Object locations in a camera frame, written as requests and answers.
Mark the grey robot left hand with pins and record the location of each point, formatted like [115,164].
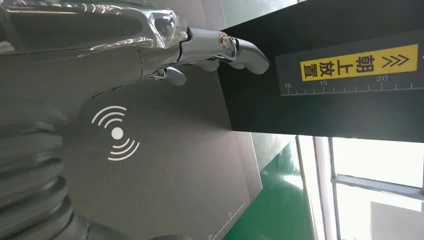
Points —
[82,49]

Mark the black inbound scanning machine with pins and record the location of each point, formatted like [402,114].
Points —
[172,172]

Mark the ribbed grey left arm sleeve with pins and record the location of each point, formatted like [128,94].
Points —
[30,185]

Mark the yellow arrow label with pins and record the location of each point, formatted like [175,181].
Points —
[341,68]

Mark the dark metal window frame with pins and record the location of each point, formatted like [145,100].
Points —
[364,184]

